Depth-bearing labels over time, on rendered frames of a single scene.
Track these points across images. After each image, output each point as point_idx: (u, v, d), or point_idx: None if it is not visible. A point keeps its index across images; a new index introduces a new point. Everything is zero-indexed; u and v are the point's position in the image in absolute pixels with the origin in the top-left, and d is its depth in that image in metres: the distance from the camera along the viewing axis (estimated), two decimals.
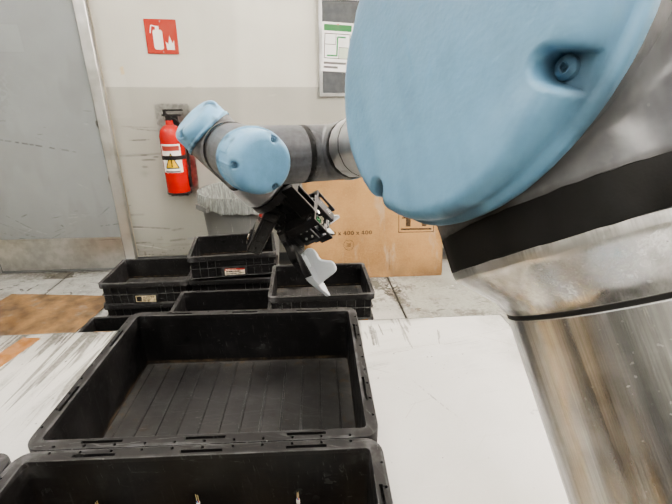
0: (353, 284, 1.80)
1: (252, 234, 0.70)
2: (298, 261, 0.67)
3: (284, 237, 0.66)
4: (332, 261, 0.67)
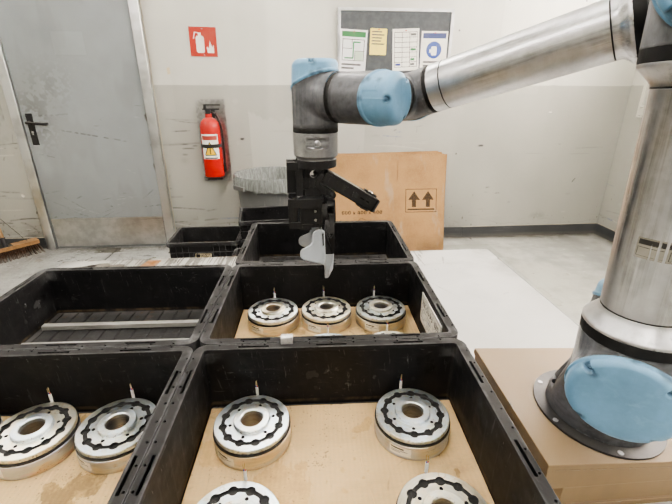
0: None
1: (362, 189, 0.73)
2: None
3: None
4: (299, 237, 0.77)
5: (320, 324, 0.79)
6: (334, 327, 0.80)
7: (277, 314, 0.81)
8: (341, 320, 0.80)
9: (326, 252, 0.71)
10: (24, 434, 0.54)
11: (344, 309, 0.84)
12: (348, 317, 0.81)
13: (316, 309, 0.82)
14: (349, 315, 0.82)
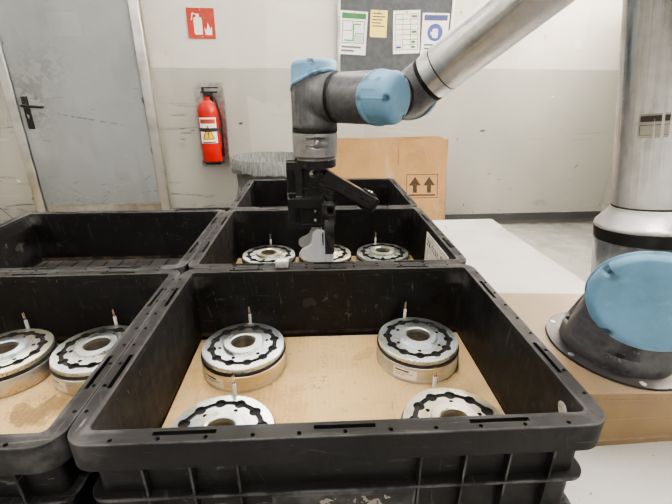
0: None
1: (361, 188, 0.73)
2: None
3: None
4: (299, 238, 0.77)
5: None
6: None
7: (273, 257, 0.77)
8: None
9: (326, 252, 0.71)
10: None
11: (344, 254, 0.79)
12: (348, 260, 0.77)
13: None
14: (349, 259, 0.78)
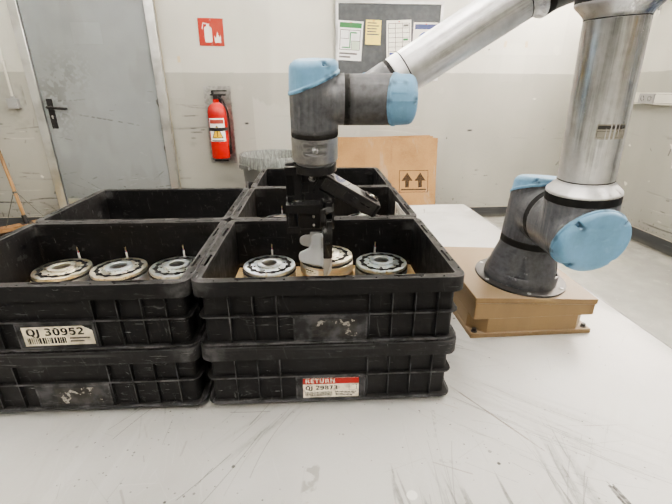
0: None
1: (363, 192, 0.70)
2: None
3: None
4: (300, 237, 0.77)
5: (317, 268, 0.75)
6: (333, 272, 0.75)
7: None
8: (340, 265, 0.76)
9: (324, 256, 0.71)
10: None
11: (345, 256, 0.79)
12: (348, 262, 0.77)
13: None
14: (350, 261, 0.77)
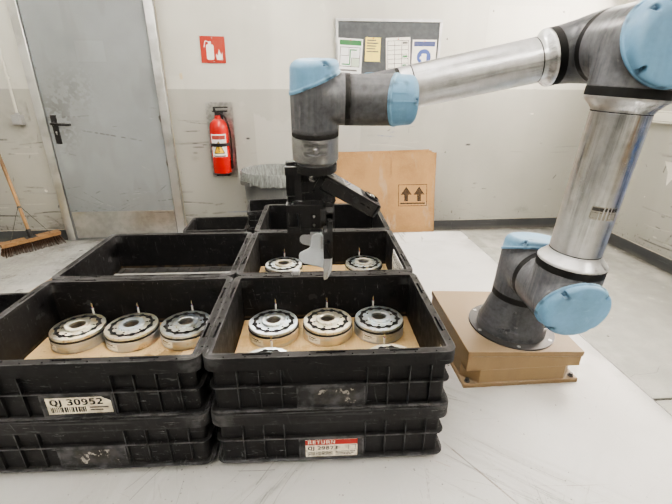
0: None
1: (363, 192, 0.70)
2: None
3: None
4: (300, 236, 0.77)
5: (319, 336, 0.80)
6: (333, 340, 0.81)
7: (287, 266, 1.10)
8: (341, 333, 0.81)
9: (324, 257, 0.70)
10: None
11: (345, 322, 0.84)
12: (348, 329, 0.82)
13: (317, 320, 0.83)
14: (350, 328, 0.83)
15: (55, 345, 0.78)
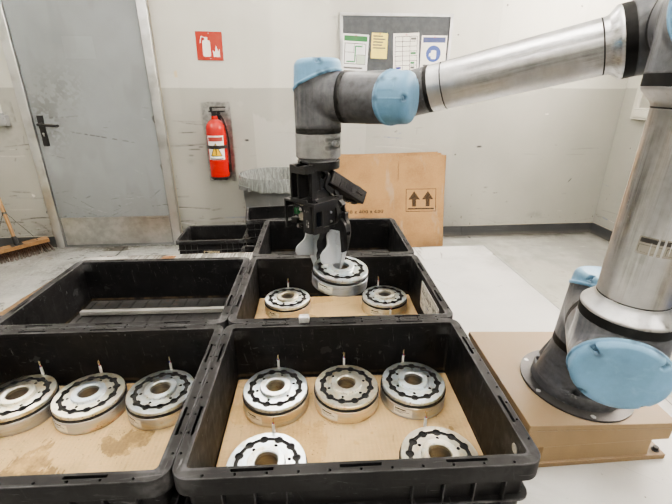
0: None
1: None
2: None
3: None
4: (296, 246, 0.73)
5: (336, 411, 0.60)
6: (355, 416, 0.61)
7: (291, 301, 0.90)
8: (365, 406, 0.61)
9: (342, 250, 0.72)
10: (81, 398, 0.63)
11: (369, 388, 0.64)
12: (374, 400, 0.62)
13: (333, 386, 0.64)
14: (376, 397, 0.63)
15: None
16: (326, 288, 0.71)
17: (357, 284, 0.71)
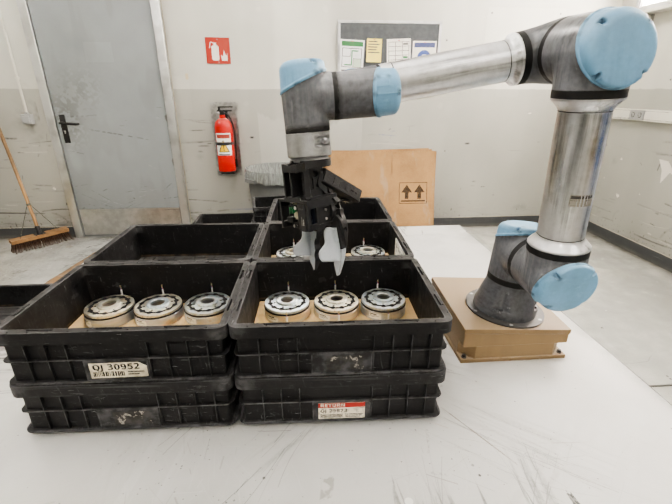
0: None
1: None
2: None
3: None
4: (293, 246, 0.74)
5: (329, 314, 0.88)
6: (342, 317, 0.89)
7: None
8: (348, 311, 0.89)
9: (341, 247, 0.72)
10: None
11: (352, 301, 0.92)
12: (355, 308, 0.90)
13: (327, 300, 0.92)
14: (357, 306, 0.91)
15: (90, 321, 0.86)
16: None
17: None
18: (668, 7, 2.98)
